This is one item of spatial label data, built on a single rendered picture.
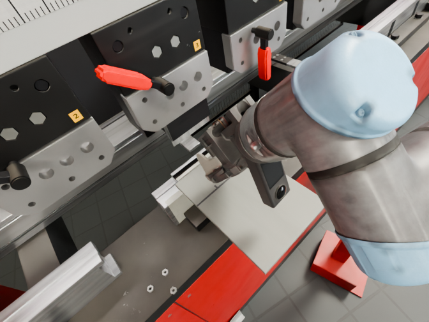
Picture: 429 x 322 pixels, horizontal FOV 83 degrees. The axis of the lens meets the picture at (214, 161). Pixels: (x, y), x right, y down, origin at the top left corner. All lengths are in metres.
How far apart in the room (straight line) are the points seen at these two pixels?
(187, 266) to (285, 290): 0.93
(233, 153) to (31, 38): 0.26
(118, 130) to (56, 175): 0.43
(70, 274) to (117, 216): 1.29
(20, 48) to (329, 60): 0.28
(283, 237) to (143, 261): 0.34
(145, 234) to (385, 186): 0.56
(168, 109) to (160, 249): 0.36
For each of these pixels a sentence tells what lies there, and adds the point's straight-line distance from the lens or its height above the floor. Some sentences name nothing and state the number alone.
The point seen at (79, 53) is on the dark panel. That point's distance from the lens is 0.91.
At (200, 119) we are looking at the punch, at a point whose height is 1.11.
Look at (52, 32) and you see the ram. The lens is 0.32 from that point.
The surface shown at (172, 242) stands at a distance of 0.63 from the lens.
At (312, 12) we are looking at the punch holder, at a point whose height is 1.20.
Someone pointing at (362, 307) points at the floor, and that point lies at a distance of 1.52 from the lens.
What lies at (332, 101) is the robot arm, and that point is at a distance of 0.17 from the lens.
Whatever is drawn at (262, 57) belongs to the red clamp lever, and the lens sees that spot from 0.48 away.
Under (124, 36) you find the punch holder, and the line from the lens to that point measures 0.35.
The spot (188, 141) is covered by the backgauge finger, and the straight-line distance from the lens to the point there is 0.62.
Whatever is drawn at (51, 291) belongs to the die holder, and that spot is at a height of 0.97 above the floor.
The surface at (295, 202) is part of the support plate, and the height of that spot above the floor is 1.00.
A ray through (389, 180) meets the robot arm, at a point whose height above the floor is 1.27.
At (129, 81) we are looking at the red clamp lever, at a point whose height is 1.29.
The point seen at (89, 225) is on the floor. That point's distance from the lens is 1.97.
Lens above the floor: 1.43
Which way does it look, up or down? 50 degrees down
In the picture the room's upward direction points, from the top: 15 degrees counter-clockwise
